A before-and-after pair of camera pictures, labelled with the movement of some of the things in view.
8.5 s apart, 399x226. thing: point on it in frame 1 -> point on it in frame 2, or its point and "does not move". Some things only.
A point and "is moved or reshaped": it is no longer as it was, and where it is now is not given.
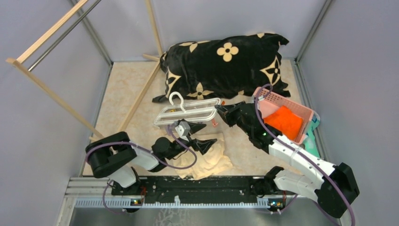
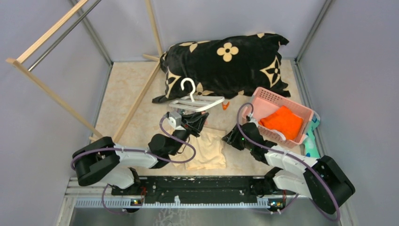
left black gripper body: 187,143 -> 191,128
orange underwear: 288,122 does not move
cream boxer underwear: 191,164 is moved or reshaped
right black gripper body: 234,117 -> 237,139
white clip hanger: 201,110 is moved or reshaped
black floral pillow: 223,68 does not move
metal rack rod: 61,37 does not move
